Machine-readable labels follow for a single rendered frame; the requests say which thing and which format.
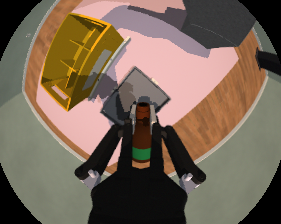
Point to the brown bottle with green label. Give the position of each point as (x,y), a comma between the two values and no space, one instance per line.
(142,136)

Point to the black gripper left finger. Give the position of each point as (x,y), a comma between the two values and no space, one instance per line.
(90,172)

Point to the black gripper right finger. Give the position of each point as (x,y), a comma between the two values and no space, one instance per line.
(189,174)

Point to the yellow open crate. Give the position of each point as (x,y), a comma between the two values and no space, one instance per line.
(66,45)

